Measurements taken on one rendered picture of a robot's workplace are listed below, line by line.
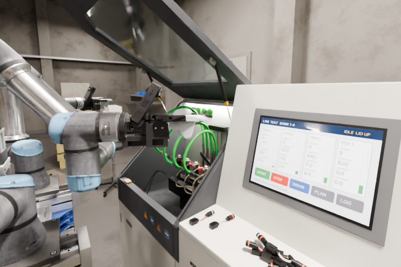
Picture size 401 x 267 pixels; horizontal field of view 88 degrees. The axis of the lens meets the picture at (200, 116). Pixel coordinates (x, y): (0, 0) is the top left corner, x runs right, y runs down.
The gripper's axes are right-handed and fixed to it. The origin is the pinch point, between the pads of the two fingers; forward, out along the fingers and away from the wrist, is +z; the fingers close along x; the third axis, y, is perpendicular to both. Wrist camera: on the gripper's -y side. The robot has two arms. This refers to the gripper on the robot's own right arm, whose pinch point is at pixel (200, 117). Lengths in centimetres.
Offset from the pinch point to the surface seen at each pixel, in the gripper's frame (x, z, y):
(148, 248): -59, -20, 69
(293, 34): -191, 152, -104
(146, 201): -56, -21, 44
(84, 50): -771, -314, -253
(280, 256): -6, 25, 44
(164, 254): -44, -11, 64
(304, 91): -16.1, 42.0, -8.8
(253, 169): -28.6, 26.8, 22.6
